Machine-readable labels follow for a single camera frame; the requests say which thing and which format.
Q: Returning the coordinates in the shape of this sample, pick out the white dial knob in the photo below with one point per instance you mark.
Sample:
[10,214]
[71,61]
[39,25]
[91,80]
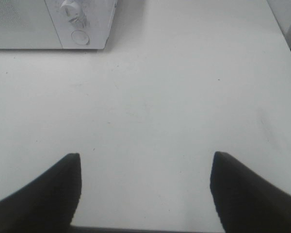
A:
[71,9]

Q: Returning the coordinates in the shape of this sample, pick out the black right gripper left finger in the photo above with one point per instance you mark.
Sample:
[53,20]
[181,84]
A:
[48,203]

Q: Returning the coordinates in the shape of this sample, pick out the round door release button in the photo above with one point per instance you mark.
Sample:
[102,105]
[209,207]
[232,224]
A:
[80,37]

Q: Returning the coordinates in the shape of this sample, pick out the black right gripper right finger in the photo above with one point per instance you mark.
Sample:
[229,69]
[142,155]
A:
[244,201]

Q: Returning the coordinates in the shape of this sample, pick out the white microwave oven body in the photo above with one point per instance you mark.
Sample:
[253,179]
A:
[97,23]

